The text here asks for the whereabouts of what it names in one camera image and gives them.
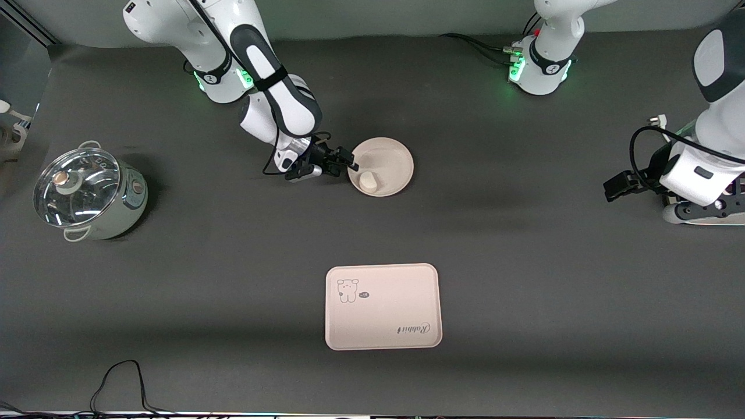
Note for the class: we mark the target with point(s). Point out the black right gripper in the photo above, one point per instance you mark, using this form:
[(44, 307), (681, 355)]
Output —
[(319, 157)]

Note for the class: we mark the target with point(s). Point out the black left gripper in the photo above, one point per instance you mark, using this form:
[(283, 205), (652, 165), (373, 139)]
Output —
[(647, 177)]

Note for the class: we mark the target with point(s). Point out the white steamed bun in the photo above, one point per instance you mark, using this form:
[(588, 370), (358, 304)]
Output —
[(369, 181)]

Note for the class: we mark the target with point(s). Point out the cream round plate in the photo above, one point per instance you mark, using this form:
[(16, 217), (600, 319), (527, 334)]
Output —
[(390, 163)]

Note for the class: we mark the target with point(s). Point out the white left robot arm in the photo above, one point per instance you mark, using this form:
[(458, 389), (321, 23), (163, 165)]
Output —
[(719, 116)]

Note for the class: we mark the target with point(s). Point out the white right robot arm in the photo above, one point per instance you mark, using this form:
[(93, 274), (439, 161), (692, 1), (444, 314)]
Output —
[(285, 99)]

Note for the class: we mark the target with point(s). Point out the cream rectangular rabbit tray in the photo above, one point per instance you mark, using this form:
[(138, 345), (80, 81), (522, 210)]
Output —
[(384, 314)]

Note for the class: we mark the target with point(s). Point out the cream toaster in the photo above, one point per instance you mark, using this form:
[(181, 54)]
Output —
[(675, 219)]

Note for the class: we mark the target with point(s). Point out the pale green cooking pot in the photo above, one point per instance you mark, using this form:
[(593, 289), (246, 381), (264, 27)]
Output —
[(125, 203)]

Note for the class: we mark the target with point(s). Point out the glass pot lid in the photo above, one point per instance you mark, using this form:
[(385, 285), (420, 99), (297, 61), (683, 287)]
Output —
[(75, 186)]

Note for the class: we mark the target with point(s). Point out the white bracket fixture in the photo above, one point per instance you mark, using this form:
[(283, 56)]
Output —
[(14, 131)]

